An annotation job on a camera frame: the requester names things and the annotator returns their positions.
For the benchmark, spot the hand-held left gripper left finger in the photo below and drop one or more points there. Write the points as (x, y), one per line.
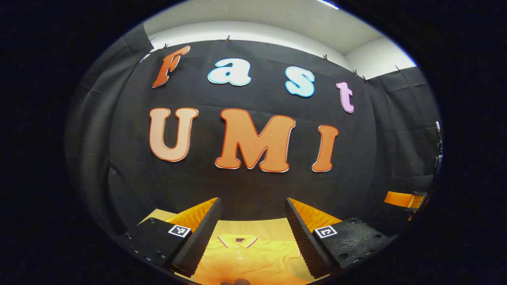
(200, 237)

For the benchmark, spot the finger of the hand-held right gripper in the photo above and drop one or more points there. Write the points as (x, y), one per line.
(398, 199)

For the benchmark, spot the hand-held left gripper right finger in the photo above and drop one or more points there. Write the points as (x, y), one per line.
(305, 237)

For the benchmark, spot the orange T-shirt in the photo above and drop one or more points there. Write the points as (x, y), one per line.
(253, 265)

